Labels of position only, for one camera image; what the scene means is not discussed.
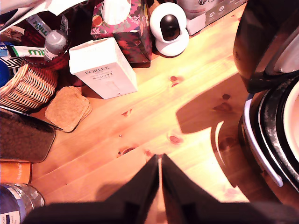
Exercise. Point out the black rice cooker lid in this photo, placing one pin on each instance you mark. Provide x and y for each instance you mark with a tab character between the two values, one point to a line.
254	42

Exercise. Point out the black Philips rice cooker body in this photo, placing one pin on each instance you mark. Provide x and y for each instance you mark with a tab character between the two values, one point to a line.
268	140

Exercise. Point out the cream rice cooker inner pot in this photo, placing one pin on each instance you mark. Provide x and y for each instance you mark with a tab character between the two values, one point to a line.
293	126

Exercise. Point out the cork coaster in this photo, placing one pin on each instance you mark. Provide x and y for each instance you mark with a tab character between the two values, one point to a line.
90	110
66	107

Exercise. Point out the white Porlex box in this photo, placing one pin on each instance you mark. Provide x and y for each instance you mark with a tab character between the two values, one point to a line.
105	77

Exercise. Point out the clear bottle with blue label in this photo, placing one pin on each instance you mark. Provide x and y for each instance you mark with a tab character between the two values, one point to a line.
16	203

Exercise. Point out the orange box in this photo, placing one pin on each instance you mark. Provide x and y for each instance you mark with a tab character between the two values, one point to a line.
14	172

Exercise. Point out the glass jar with coffee beans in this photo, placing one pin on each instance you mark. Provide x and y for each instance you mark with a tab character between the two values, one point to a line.
23	137

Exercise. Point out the woven wicker basket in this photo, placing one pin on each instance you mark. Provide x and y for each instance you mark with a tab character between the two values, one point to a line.
28	91

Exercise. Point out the floral tissue box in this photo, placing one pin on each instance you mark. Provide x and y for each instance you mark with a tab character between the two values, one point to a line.
130	39

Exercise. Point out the grey capped small bottle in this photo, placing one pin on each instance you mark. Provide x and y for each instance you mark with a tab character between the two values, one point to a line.
56	42

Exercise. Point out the white packet with green letters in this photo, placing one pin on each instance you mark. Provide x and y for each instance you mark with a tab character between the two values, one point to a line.
25	51
38	25

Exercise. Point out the white tissue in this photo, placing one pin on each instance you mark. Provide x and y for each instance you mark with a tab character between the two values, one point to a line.
115	11

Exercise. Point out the black white zigzag card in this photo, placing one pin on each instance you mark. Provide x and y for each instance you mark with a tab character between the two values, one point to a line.
11	63

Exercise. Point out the white and grey carton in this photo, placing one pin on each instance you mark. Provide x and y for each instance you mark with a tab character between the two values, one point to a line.
224	14

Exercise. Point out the red knitted pouch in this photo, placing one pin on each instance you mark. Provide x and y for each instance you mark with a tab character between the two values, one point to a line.
31	37

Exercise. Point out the white paper sheet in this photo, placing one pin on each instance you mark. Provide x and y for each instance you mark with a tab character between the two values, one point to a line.
14	5

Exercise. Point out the white round security camera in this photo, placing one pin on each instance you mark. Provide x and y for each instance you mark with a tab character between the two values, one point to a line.
158	14

